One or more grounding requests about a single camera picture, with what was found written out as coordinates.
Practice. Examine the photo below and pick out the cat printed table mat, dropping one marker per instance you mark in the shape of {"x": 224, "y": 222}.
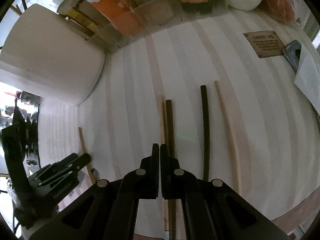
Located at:
{"x": 125, "y": 105}

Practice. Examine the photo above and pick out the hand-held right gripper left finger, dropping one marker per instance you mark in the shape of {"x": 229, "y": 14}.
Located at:
{"x": 155, "y": 160}

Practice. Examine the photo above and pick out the clear organiser tray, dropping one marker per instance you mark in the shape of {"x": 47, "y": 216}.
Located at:
{"x": 155, "y": 17}

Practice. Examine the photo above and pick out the yellow seasoning packets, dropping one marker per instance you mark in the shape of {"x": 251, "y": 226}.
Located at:
{"x": 80, "y": 17}

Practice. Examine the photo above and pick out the orange and white seasoning packet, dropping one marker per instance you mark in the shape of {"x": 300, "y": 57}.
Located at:
{"x": 120, "y": 7}

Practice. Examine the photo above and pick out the wooden chopstick with blue band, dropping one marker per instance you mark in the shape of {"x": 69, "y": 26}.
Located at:
{"x": 162, "y": 120}

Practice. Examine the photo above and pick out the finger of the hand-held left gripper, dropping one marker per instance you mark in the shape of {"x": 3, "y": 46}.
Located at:
{"x": 62, "y": 165}
{"x": 62, "y": 182}

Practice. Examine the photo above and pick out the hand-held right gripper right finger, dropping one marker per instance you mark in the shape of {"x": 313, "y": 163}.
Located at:
{"x": 163, "y": 160}

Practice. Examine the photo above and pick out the white paper sheet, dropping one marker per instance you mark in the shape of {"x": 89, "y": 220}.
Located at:
{"x": 307, "y": 80}

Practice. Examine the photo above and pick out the brown rectangular tag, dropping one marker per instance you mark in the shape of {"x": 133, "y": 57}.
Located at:
{"x": 265, "y": 45}

